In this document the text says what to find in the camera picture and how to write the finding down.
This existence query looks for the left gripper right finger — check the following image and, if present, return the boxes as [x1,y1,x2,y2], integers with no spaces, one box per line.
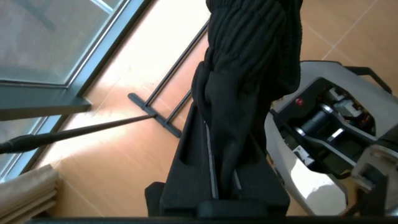
[232,133,291,216]

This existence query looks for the window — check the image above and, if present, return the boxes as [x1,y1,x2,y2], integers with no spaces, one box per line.
[0,0,154,184]

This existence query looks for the black shorts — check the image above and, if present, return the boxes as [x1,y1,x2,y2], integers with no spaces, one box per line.
[144,0,304,218]

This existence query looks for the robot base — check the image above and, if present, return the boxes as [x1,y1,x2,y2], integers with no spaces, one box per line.
[263,60,398,218]

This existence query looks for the black clothes rack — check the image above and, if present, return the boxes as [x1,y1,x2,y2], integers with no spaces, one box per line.
[0,20,210,156]

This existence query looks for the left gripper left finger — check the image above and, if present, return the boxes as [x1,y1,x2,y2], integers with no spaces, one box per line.
[159,101,219,218]

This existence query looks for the beige curtain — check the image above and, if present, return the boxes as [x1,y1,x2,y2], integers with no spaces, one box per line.
[0,164,60,224]

